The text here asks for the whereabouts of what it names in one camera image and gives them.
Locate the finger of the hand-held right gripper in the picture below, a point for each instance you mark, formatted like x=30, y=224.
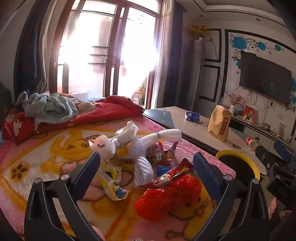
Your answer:
x=263, y=157
x=282, y=150

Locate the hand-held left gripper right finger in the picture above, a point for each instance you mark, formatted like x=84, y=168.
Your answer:
x=205, y=173

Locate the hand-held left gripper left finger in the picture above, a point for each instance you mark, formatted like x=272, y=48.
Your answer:
x=87, y=171

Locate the yellow rimmed waste bin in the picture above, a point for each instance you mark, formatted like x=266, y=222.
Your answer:
x=254, y=170

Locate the yellow white wrapper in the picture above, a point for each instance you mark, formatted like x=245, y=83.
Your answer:
x=111, y=180

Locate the knotted white plastic bag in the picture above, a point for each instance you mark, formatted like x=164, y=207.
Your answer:
x=104, y=146

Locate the red snack wrapper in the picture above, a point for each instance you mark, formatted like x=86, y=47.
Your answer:
x=173, y=173

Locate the purple snack wrapper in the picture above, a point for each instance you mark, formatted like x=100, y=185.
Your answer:
x=170, y=151

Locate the small blue wrapper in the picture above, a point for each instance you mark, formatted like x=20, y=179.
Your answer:
x=163, y=171

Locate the red plastic bag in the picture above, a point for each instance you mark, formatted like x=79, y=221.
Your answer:
x=166, y=201

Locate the colourful striped snack wrapper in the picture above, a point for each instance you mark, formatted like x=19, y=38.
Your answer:
x=155, y=154

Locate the short white foam fruit net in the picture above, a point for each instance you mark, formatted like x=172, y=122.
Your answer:
x=143, y=171

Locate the person's right hand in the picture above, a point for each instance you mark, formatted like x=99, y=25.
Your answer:
x=285, y=215

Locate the red paper cup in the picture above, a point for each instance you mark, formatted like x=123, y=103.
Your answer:
x=251, y=141

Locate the white television cabinet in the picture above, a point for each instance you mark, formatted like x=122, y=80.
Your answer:
x=266, y=136

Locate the pink cartoon printed blanket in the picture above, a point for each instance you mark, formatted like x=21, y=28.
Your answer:
x=46, y=148

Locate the brown paper bag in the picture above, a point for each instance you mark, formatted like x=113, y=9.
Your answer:
x=219, y=125

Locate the round black rimmed mirror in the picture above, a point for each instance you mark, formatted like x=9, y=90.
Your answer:
x=242, y=109

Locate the white vase with red flowers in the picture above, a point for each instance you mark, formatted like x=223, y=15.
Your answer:
x=232, y=107

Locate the blue tissue packet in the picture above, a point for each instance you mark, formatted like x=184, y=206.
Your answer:
x=192, y=115

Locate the marble top coffee table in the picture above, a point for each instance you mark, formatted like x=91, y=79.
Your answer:
x=175, y=120

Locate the red printed quilt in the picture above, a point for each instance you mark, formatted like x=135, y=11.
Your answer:
x=104, y=109

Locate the light blue crumpled cloth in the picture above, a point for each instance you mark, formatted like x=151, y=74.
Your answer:
x=50, y=106

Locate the balcony potted plant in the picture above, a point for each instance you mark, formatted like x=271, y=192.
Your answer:
x=140, y=93

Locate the grey standing air conditioner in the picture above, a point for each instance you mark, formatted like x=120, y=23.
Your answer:
x=197, y=74

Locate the dark grey curtain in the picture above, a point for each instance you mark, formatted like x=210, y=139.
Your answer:
x=32, y=53
x=171, y=58

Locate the yellow artificial flowers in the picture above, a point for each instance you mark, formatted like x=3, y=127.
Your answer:
x=197, y=30

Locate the red picture frame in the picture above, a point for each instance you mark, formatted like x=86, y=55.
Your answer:
x=249, y=114

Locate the wall mounted television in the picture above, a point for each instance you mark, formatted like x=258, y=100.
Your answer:
x=263, y=76

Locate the brown balcony door frame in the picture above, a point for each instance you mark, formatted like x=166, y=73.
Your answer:
x=115, y=46

